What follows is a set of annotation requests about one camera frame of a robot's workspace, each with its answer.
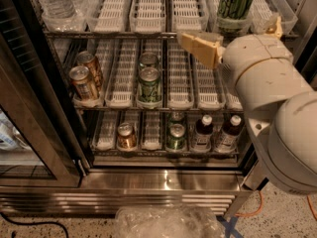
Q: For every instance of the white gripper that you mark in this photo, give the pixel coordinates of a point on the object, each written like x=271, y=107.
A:
x=254, y=54

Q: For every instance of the dark bottle white cap right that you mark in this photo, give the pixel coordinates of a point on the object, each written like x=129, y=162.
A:
x=228, y=135

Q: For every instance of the gold can front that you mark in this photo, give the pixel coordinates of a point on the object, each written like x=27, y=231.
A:
x=83, y=82

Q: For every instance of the middle wire shelf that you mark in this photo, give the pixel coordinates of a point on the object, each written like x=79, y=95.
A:
x=160, y=109

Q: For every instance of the green can middle shelf front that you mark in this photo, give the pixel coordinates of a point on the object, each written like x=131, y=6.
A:
x=149, y=85

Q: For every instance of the gold can bottom shelf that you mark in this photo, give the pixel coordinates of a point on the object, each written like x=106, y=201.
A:
x=126, y=136

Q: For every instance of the dark bottle white cap left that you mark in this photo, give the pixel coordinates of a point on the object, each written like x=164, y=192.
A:
x=201, y=137

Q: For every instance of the bottom wire shelf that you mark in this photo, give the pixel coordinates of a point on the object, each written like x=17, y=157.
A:
x=160, y=153

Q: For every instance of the clear plastic bag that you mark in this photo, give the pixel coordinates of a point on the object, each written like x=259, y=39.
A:
x=167, y=222

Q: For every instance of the tall green can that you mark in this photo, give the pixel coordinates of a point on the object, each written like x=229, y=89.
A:
x=234, y=9

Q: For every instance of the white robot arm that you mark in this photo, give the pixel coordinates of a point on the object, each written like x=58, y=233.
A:
x=280, y=106

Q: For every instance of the top wire shelf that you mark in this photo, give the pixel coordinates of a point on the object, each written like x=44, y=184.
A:
x=116, y=35

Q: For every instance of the wire shelf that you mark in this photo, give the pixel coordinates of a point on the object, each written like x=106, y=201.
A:
x=116, y=35
x=160, y=109
x=160, y=153

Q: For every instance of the glass fridge door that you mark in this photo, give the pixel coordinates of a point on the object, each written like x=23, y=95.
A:
x=36, y=98

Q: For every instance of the dark bottle white cap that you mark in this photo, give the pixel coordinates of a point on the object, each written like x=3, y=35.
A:
x=228, y=135
x=201, y=137

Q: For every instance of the gold can rear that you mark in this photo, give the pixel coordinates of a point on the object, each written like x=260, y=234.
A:
x=91, y=61

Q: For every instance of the green can bottom shelf rear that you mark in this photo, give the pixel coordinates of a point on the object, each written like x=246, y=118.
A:
x=176, y=118

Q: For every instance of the stainless steel fridge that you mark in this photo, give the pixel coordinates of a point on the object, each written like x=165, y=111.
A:
x=110, y=183

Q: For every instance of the green can bottom shelf front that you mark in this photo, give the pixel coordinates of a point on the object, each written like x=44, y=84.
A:
x=175, y=137

